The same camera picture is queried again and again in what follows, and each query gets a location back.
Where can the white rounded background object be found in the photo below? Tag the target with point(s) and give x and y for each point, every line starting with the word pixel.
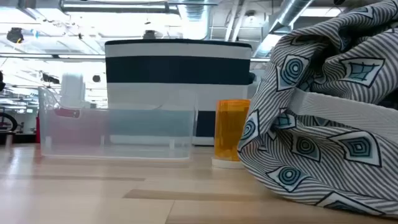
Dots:
pixel 72 90

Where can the clear plastic bin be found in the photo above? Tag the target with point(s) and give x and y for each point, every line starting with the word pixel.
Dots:
pixel 118 146

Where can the orange pill bottle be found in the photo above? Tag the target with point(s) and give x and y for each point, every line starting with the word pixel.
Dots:
pixel 230 130

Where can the navy white striped fabric basket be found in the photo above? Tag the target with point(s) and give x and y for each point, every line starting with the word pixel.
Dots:
pixel 177 70

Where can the silver ventilation duct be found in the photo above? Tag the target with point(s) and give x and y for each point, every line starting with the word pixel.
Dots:
pixel 290 12

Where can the grey patterned cloth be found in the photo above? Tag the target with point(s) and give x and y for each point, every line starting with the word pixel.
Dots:
pixel 326 140

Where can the black ceiling fixture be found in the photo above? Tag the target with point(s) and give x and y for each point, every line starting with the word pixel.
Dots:
pixel 15 35

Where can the black bicycle wheel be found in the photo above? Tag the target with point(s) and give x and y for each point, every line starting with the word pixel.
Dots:
pixel 14 122

